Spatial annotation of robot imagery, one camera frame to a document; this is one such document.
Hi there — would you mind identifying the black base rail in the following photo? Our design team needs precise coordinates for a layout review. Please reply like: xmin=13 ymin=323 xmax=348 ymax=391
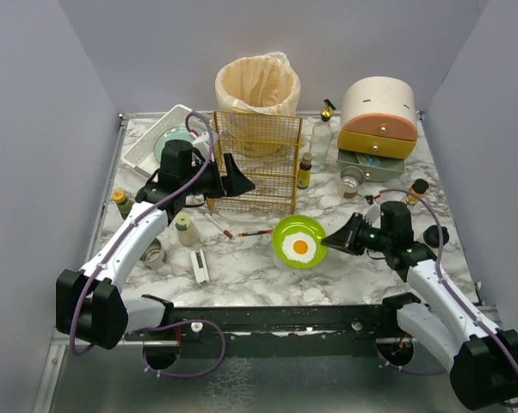
xmin=126 ymin=293 xmax=420 ymax=359

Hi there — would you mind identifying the bin with plastic bag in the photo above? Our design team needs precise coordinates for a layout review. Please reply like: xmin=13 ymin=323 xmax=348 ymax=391
xmin=214 ymin=51 xmax=302 ymax=158

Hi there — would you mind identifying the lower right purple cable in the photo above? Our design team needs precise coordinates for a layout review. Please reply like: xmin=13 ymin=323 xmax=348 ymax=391
xmin=375 ymin=339 xmax=449 ymax=376

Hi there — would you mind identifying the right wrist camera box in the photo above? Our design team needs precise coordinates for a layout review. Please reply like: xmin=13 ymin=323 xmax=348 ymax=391
xmin=363 ymin=194 xmax=381 ymax=225

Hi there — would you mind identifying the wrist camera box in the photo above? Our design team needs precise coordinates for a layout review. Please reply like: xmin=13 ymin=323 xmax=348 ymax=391
xmin=363 ymin=194 xmax=381 ymax=225
xmin=193 ymin=132 xmax=218 ymax=156

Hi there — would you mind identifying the light blue flower plate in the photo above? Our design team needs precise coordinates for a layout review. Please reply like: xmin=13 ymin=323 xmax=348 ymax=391
xmin=154 ymin=125 xmax=199 ymax=163

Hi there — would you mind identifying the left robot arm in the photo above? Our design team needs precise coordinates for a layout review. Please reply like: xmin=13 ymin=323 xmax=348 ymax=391
xmin=56 ymin=140 xmax=255 ymax=349

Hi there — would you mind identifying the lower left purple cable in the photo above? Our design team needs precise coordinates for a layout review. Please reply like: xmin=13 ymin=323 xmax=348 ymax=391
xmin=141 ymin=318 xmax=228 ymax=380

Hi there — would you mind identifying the gold wire rack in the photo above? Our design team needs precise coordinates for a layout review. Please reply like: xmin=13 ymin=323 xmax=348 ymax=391
xmin=207 ymin=110 xmax=303 ymax=216

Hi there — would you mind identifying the white bottle black lid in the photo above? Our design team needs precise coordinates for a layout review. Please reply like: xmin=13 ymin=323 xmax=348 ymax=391
xmin=421 ymin=225 xmax=449 ymax=250

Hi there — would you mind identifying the red sauce bottle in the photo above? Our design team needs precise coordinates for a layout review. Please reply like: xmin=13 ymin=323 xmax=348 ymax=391
xmin=112 ymin=188 xmax=133 ymax=219

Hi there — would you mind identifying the small yellow label bottle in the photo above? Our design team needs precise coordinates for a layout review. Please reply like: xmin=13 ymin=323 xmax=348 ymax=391
xmin=297 ymin=151 xmax=312 ymax=189

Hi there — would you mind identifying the white red marker pen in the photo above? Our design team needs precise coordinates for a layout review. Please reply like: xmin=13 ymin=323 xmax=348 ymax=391
xmin=204 ymin=213 xmax=234 ymax=239

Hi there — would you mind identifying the purple cable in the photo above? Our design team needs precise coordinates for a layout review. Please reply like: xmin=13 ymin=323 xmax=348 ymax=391
xmin=375 ymin=339 xmax=449 ymax=376
xmin=377 ymin=188 xmax=518 ymax=408
xmin=68 ymin=110 xmax=216 ymax=357
xmin=141 ymin=318 xmax=228 ymax=380

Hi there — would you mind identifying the green fried egg plate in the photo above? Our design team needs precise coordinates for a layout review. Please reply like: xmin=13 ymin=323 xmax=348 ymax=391
xmin=272 ymin=214 xmax=327 ymax=268

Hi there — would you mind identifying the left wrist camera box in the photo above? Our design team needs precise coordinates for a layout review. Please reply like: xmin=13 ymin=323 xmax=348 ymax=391
xmin=193 ymin=132 xmax=218 ymax=156

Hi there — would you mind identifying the round drawer organizer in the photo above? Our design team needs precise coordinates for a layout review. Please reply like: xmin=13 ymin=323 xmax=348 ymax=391
xmin=336 ymin=77 xmax=418 ymax=182

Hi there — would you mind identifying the gold spice jar black cap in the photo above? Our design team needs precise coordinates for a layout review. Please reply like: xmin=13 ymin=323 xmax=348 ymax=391
xmin=404 ymin=178 xmax=429 ymax=207

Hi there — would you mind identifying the white plastic basket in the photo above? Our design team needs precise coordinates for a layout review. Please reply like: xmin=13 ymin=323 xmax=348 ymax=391
xmin=121 ymin=104 xmax=207 ymax=177

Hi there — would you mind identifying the clear shaker green lid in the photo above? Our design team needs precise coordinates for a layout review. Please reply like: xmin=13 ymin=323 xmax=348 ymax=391
xmin=175 ymin=213 xmax=200 ymax=247

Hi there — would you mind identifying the red filled tube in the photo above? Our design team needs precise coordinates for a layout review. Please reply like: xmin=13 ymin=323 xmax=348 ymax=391
xmin=237 ymin=228 xmax=274 ymax=237

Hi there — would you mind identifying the clear glass oil bottle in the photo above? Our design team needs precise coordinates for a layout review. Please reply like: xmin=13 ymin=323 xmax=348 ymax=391
xmin=310 ymin=99 xmax=336 ymax=172

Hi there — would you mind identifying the white rectangular case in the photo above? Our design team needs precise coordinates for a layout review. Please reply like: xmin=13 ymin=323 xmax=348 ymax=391
xmin=190 ymin=249 xmax=211 ymax=285

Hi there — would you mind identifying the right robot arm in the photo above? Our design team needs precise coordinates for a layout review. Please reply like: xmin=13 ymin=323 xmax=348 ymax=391
xmin=321 ymin=200 xmax=518 ymax=410

